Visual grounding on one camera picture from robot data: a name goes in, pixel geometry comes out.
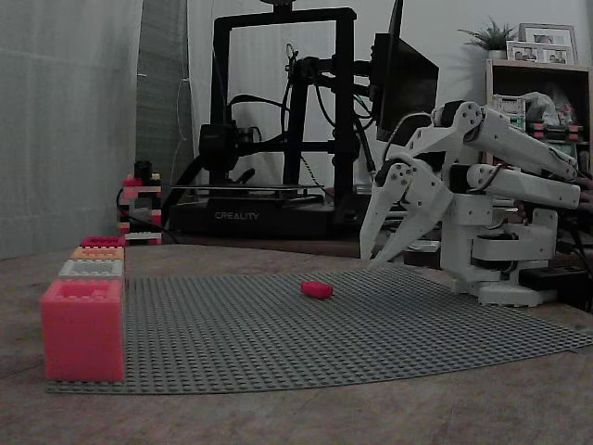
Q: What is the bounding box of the small red brick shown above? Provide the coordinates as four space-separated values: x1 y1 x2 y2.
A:
300 280 334 300

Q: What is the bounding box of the grey studded baseplate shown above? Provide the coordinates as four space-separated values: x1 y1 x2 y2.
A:
45 266 593 396

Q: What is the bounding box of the red white brick tower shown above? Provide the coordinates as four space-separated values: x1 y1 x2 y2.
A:
116 172 164 247

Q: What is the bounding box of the orange brick box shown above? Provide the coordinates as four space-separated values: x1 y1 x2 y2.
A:
69 246 126 261

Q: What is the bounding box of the dark red brick box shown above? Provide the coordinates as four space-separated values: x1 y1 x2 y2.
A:
80 235 127 249

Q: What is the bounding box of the grey brick box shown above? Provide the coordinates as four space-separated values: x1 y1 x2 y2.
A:
58 258 126 282

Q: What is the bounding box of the pink plastic brick box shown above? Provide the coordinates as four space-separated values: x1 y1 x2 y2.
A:
39 278 127 384

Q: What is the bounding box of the black computer monitor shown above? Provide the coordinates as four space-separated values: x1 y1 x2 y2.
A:
370 0 441 146

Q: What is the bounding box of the clear plastic bag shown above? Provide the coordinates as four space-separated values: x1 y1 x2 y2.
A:
522 91 576 127

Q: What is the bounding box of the green potted plant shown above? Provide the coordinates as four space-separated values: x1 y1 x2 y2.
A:
458 16 518 61

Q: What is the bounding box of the wooden shelf unit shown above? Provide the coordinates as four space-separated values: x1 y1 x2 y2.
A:
485 57 593 164

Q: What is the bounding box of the black Creality 3D printer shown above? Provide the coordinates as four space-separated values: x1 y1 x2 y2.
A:
165 0 374 241

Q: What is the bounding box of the black power strip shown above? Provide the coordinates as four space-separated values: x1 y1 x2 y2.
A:
517 263 587 293

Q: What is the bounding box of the grey ribbed panel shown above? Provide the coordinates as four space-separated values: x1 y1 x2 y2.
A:
135 0 195 229

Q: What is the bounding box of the wide white photo frame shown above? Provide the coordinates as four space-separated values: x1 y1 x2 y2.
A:
505 40 574 66

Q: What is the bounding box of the tall white photo frame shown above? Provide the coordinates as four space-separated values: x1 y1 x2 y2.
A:
518 22 579 66

